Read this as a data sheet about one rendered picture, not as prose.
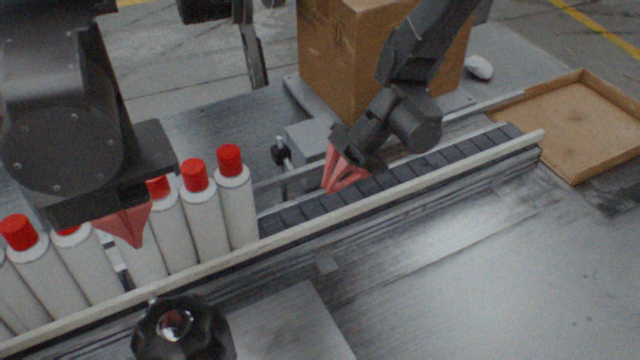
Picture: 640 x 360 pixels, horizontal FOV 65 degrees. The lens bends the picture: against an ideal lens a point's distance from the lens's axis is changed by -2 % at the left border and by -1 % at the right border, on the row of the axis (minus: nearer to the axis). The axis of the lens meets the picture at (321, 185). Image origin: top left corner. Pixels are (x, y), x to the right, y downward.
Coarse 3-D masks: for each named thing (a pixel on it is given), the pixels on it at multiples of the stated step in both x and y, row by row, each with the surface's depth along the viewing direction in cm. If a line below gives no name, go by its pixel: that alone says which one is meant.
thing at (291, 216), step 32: (512, 128) 104; (416, 160) 97; (448, 160) 97; (352, 192) 91; (416, 192) 91; (288, 224) 86; (256, 256) 81; (128, 288) 77; (192, 288) 77; (32, 352) 70
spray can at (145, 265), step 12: (144, 228) 67; (120, 240) 66; (144, 240) 68; (120, 252) 69; (132, 252) 68; (144, 252) 69; (156, 252) 72; (132, 264) 70; (144, 264) 70; (156, 264) 72; (132, 276) 73; (144, 276) 72; (156, 276) 74
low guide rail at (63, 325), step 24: (504, 144) 95; (528, 144) 98; (456, 168) 91; (384, 192) 86; (408, 192) 88; (336, 216) 83; (264, 240) 79; (288, 240) 81; (216, 264) 76; (144, 288) 73; (168, 288) 74; (96, 312) 70; (24, 336) 67; (48, 336) 69
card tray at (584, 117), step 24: (576, 72) 121; (528, 96) 118; (552, 96) 120; (576, 96) 120; (600, 96) 120; (624, 96) 114; (504, 120) 113; (528, 120) 113; (552, 120) 113; (576, 120) 113; (600, 120) 113; (624, 120) 113; (552, 144) 107; (576, 144) 107; (600, 144) 107; (624, 144) 107; (552, 168) 102; (576, 168) 102; (600, 168) 100
